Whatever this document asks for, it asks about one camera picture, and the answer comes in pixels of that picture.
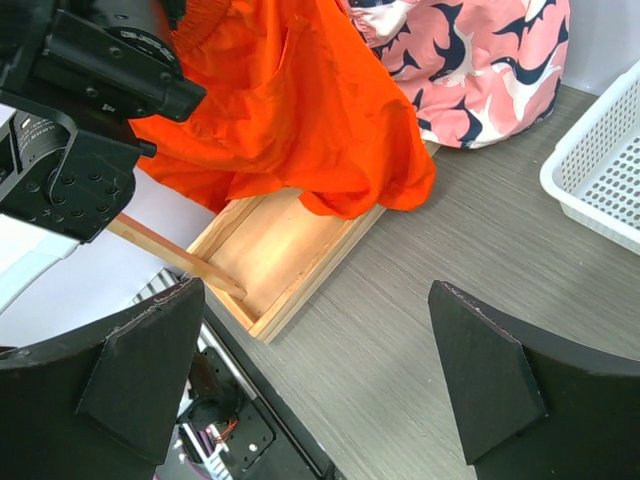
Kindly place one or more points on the white perforated basket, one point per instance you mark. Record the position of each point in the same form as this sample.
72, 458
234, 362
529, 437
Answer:
593, 171

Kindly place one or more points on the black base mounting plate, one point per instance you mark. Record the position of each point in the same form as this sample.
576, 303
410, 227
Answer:
233, 424

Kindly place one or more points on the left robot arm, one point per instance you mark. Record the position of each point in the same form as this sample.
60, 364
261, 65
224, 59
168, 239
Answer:
75, 75

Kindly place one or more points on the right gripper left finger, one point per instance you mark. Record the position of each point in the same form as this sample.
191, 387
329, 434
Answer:
101, 401

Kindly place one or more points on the pink patterned shorts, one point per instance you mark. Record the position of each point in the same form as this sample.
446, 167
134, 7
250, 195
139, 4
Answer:
476, 71

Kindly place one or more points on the orange shorts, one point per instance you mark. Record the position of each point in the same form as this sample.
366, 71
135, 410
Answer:
294, 99

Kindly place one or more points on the wooden clothes rack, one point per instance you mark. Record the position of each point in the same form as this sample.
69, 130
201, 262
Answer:
262, 257

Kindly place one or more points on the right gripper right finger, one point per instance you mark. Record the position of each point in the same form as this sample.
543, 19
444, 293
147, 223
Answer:
530, 404

